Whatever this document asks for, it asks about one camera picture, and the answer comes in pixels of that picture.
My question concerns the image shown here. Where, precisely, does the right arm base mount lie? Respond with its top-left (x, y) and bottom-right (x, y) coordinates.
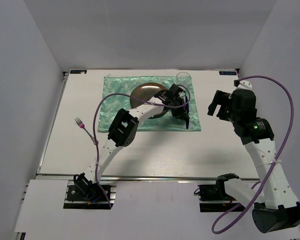
top-left (193, 184), bottom-right (239, 213)

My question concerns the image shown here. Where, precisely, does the table corner sticker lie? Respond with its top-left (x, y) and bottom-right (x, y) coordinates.
top-left (219, 71), bottom-right (237, 76)
top-left (69, 69), bottom-right (87, 75)

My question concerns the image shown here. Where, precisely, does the right table corner sticker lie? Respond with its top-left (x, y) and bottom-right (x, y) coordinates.
top-left (219, 71), bottom-right (237, 76)

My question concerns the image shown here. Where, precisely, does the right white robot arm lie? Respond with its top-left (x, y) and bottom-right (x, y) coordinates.
top-left (197, 88), bottom-right (300, 233)

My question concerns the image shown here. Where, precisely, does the green satin cloth napkin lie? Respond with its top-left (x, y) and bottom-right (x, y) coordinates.
top-left (97, 76), bottom-right (202, 133)

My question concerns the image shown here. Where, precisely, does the left table corner sticker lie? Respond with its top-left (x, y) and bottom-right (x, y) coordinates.
top-left (69, 69), bottom-right (87, 75)

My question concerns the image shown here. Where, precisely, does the clear glass cup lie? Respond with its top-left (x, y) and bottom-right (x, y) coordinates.
top-left (176, 71), bottom-right (192, 88)

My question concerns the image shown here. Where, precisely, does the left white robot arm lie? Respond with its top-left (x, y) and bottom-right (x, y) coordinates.
top-left (73, 84), bottom-right (191, 200)

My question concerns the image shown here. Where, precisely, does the ornate iridescent fork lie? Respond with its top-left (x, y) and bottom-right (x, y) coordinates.
top-left (74, 117), bottom-right (98, 146)

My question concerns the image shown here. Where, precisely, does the purple knife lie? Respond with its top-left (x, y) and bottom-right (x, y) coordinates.
top-left (185, 96), bottom-right (190, 130)

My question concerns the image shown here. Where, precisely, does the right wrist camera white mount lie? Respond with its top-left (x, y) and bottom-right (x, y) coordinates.
top-left (234, 79), bottom-right (253, 91)

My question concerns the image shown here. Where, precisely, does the brown ceramic plate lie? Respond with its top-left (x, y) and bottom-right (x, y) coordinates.
top-left (130, 82), bottom-right (168, 119)

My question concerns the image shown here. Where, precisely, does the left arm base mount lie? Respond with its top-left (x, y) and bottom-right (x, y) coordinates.
top-left (63, 184), bottom-right (116, 210)

